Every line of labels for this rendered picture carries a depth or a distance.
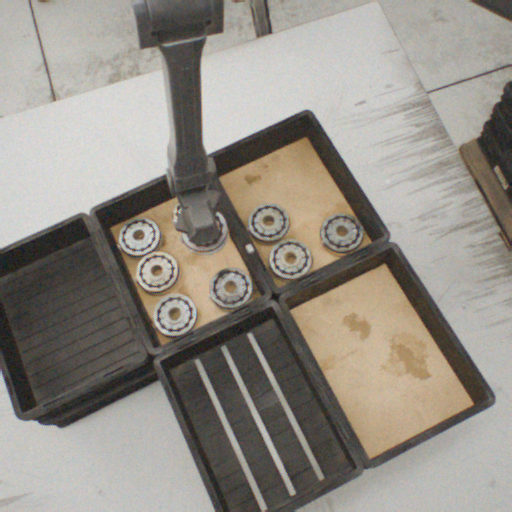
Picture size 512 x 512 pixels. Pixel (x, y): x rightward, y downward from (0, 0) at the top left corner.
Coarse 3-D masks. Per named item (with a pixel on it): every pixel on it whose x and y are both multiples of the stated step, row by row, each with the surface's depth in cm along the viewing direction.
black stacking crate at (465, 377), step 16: (384, 256) 135; (352, 272) 134; (400, 272) 133; (320, 288) 134; (416, 288) 128; (288, 304) 133; (416, 304) 133; (432, 320) 128; (432, 336) 133; (448, 352) 128; (464, 368) 123; (464, 384) 128; (480, 400) 123
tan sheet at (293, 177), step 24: (240, 168) 152; (264, 168) 151; (288, 168) 151; (312, 168) 150; (240, 192) 149; (264, 192) 149; (288, 192) 148; (312, 192) 148; (336, 192) 147; (240, 216) 147; (312, 216) 145; (312, 240) 143
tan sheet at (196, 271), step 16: (160, 208) 149; (160, 224) 148; (176, 240) 146; (128, 256) 145; (176, 256) 144; (192, 256) 144; (208, 256) 144; (224, 256) 143; (240, 256) 143; (160, 272) 143; (192, 272) 142; (208, 272) 142; (176, 288) 141; (192, 288) 141; (208, 288) 141; (256, 288) 140; (144, 304) 140; (208, 304) 139; (208, 320) 138; (160, 336) 137
